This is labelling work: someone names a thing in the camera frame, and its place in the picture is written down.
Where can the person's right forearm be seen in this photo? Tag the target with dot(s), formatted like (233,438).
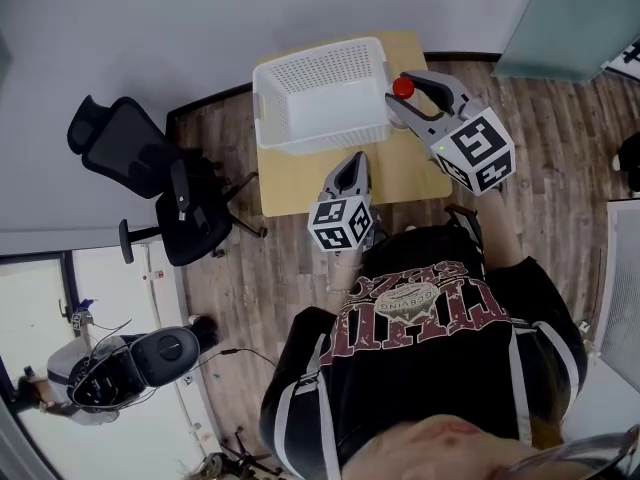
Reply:
(502,233)

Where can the person's black printed shirt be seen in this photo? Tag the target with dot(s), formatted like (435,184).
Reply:
(425,368)

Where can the grey office chair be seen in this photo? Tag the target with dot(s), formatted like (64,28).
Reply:
(245,455)

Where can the bottle with red cap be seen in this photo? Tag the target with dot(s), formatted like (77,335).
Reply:
(403,87)

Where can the small red white fixture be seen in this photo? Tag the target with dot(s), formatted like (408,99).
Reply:
(154,275)

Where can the person's head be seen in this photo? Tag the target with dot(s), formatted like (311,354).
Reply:
(440,448)

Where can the black grey striped trouser leg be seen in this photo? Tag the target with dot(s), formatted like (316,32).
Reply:
(467,228)

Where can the white plastic basket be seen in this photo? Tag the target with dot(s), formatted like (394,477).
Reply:
(325,113)

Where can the person's left forearm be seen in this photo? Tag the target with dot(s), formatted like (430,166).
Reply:
(345,270)

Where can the frosted glass door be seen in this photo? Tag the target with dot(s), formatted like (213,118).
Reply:
(560,23)

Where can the black mesh office chair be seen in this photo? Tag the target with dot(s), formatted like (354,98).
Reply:
(130,148)

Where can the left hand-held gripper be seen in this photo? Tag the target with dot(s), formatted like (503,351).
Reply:
(335,223)

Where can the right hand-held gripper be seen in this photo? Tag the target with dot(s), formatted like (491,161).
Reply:
(475,148)

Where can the light wooden table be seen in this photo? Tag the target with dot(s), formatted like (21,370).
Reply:
(295,183)

